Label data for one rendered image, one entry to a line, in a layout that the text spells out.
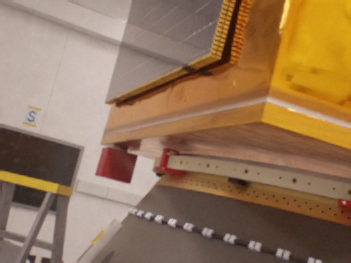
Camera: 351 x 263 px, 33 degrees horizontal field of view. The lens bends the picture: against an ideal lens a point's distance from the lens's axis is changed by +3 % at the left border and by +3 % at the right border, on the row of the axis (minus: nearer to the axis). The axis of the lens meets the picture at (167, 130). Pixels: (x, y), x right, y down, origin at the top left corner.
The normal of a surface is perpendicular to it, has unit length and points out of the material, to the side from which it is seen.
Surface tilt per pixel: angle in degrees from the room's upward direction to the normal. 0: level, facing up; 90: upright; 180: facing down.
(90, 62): 90
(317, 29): 96
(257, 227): 62
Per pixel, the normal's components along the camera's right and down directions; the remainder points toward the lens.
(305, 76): 0.10, 0.39
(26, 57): 0.34, -0.05
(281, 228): -0.32, -0.67
